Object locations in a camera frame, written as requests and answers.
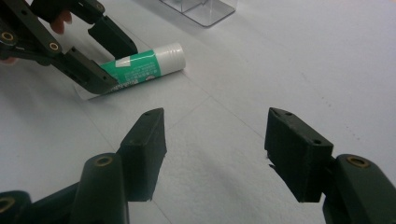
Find clear plastic organizer box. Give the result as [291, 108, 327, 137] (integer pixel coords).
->
[160, 0, 237, 28]

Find white table cover board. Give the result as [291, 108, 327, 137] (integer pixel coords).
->
[0, 0, 396, 224]

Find green white glue stick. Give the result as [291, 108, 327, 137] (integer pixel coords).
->
[74, 42, 187, 101]

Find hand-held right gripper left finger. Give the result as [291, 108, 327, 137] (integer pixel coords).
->
[118, 107, 168, 203]

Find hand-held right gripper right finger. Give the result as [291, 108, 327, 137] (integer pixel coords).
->
[264, 106, 334, 203]

